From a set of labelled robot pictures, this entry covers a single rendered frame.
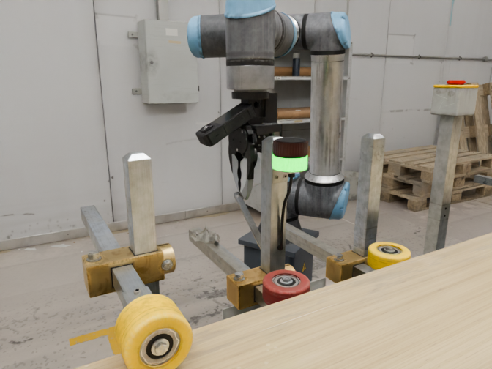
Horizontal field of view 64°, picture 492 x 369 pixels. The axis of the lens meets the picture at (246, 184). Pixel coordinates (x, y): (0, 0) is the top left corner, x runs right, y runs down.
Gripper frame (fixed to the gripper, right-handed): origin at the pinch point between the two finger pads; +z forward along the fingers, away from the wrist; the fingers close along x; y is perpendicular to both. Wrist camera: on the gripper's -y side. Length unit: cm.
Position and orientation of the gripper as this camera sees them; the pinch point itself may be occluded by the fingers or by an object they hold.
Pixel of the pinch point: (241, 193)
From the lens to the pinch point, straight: 79.3
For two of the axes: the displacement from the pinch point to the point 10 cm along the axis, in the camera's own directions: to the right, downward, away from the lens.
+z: 0.1, 9.7, 2.6
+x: -5.0, -2.2, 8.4
